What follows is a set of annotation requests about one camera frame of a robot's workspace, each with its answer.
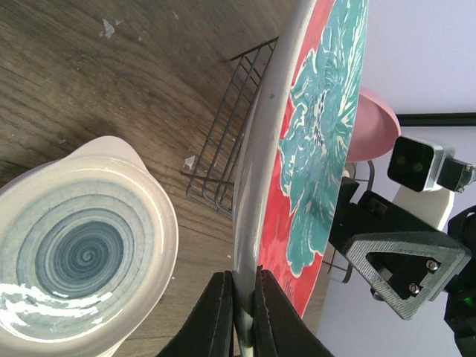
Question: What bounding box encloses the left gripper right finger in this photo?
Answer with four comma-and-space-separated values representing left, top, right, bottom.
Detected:
253, 267, 332, 357

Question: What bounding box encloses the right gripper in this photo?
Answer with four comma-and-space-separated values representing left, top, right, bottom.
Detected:
329, 178, 472, 320

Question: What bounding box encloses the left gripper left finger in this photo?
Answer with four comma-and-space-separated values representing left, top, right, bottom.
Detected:
158, 271, 234, 357

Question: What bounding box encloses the pink plastic plate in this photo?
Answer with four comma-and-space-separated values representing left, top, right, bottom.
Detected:
347, 86, 401, 162

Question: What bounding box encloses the black wire dish rack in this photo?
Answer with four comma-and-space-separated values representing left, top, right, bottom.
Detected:
181, 36, 375, 283

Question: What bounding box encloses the beige blue swirl dish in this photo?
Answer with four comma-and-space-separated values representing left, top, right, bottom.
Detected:
1, 136, 179, 356

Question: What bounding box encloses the red floral plate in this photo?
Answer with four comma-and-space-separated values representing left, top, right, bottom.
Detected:
233, 1, 368, 356

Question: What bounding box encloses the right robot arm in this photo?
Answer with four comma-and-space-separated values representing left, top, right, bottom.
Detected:
329, 178, 475, 356

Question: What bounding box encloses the black aluminium frame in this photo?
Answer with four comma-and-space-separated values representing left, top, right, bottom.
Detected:
397, 112, 476, 127

